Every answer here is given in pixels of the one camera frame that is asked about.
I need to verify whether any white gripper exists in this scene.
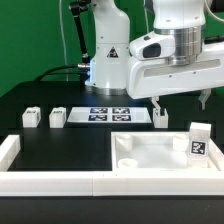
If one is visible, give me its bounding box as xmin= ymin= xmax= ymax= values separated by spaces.
xmin=126 ymin=32 xmax=224 ymax=116

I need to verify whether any white square tabletop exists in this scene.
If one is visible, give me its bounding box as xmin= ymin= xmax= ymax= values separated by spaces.
xmin=111 ymin=132 xmax=224 ymax=172

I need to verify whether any black cable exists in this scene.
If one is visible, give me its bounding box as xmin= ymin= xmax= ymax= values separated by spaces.
xmin=33 ymin=64 xmax=91 ymax=82

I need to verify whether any white marker base plate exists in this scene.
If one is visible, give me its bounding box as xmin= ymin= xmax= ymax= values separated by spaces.
xmin=68 ymin=107 xmax=151 ymax=124

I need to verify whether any white U-shaped fence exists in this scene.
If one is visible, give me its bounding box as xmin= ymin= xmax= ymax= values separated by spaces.
xmin=0 ymin=135 xmax=224 ymax=196

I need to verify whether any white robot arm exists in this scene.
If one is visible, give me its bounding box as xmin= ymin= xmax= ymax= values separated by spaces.
xmin=86 ymin=0 xmax=224 ymax=105

